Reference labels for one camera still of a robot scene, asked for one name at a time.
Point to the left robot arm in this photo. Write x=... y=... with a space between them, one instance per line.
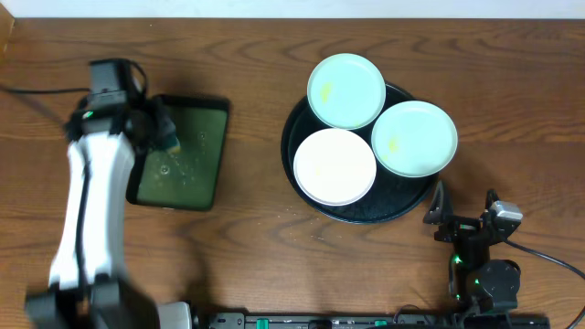
x=88 y=282

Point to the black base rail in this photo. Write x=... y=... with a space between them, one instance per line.
x=365 y=321

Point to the white plate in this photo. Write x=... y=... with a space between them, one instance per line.
x=334 y=167

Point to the mint green plate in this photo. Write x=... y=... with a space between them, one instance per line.
x=346 y=91
x=414 y=139

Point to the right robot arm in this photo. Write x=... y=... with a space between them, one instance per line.
x=482 y=284

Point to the black round tray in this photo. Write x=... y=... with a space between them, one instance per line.
x=391 y=196

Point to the green yellow sponge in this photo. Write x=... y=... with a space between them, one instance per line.
x=172 y=145

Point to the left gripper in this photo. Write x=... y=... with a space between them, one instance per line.
x=161 y=126

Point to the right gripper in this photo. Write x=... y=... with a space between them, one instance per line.
x=463 y=227

